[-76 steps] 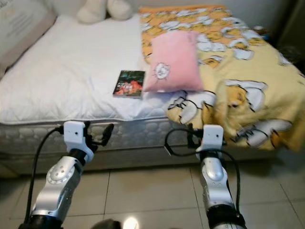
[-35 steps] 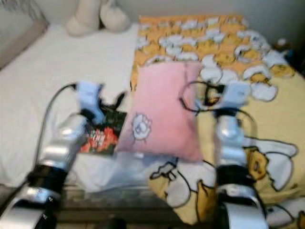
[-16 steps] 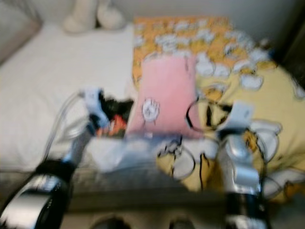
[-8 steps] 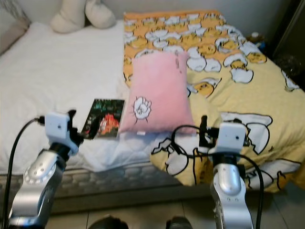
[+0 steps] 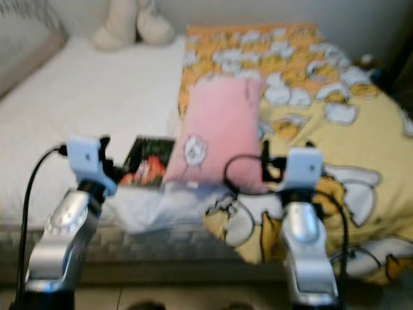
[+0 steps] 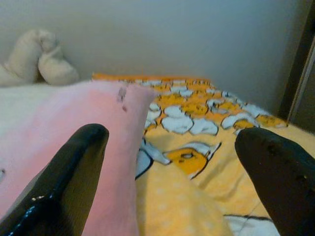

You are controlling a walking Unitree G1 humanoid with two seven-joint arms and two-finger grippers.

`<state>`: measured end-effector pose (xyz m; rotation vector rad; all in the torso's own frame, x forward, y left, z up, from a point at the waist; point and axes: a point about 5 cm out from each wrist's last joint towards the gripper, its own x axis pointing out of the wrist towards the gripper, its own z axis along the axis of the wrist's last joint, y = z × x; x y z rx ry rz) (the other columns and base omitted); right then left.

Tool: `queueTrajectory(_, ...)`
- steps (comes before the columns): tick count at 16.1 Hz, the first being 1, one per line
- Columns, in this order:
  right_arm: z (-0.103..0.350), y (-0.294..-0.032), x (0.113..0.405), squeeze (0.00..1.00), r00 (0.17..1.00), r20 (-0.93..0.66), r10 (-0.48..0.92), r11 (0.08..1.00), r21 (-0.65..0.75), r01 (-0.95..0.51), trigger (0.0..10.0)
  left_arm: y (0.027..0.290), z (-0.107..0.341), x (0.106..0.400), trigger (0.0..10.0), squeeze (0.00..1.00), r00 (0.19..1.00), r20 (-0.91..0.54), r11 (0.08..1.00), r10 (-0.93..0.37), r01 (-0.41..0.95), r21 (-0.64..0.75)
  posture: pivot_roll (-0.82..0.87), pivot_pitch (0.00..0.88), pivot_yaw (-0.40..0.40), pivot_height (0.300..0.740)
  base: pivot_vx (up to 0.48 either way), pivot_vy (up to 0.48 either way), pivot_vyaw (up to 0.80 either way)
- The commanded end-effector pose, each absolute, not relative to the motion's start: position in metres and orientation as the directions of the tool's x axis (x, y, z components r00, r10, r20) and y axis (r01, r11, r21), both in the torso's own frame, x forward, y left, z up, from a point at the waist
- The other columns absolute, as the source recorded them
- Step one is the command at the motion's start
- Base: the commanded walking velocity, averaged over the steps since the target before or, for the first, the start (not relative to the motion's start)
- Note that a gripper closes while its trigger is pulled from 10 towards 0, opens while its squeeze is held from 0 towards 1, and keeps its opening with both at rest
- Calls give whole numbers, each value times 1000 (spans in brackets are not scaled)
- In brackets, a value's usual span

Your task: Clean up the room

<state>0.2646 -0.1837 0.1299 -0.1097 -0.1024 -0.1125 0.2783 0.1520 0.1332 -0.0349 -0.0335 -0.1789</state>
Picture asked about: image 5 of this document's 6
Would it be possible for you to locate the dark left robot foot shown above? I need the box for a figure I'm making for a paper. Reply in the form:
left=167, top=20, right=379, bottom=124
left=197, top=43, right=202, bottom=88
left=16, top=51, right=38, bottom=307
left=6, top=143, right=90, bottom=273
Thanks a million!
left=125, top=300, right=166, bottom=310

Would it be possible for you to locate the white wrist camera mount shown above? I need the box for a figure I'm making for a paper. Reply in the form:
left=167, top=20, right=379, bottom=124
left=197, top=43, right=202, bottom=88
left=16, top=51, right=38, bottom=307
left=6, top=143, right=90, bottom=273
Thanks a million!
left=285, top=147, right=326, bottom=202
left=65, top=135, right=108, bottom=191

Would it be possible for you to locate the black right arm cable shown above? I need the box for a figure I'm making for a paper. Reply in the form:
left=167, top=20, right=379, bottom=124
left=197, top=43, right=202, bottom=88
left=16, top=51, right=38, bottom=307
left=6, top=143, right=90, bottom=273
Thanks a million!
left=222, top=153, right=351, bottom=291

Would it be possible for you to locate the yellow cartoon egg blanket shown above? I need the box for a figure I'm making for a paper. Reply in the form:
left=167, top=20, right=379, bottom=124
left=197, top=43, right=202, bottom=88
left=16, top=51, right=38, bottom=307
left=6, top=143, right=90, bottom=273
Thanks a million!
left=179, top=24, right=413, bottom=285

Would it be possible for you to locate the cream plush toy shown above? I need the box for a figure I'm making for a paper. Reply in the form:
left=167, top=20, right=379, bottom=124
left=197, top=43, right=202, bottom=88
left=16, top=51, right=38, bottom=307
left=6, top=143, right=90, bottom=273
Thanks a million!
left=93, top=0, right=177, bottom=52

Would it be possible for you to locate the dark red green book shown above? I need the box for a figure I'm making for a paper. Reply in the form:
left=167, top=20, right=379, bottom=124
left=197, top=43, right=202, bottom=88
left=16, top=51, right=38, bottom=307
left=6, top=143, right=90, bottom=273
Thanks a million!
left=124, top=135, right=177, bottom=190

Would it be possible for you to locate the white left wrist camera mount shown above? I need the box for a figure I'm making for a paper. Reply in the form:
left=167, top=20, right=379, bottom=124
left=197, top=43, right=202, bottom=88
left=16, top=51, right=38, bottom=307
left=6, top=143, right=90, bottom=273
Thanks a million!
left=65, top=135, right=108, bottom=191

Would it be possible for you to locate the small white round item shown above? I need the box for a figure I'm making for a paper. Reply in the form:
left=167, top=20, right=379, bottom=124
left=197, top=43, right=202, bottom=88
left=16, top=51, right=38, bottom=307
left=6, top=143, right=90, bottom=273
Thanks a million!
left=359, top=54, right=380, bottom=72

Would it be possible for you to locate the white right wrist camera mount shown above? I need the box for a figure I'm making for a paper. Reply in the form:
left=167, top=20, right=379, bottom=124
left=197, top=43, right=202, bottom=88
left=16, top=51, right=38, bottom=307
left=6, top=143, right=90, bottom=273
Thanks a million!
left=285, top=147, right=326, bottom=202

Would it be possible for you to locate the pink pillow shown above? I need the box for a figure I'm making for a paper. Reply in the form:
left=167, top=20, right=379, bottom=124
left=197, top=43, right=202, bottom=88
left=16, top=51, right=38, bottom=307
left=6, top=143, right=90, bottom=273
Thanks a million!
left=164, top=77, right=272, bottom=194

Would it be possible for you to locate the dark wardrobe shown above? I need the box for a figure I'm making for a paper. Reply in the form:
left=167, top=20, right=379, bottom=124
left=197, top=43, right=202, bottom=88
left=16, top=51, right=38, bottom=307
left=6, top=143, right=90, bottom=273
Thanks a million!
left=383, top=0, right=413, bottom=112

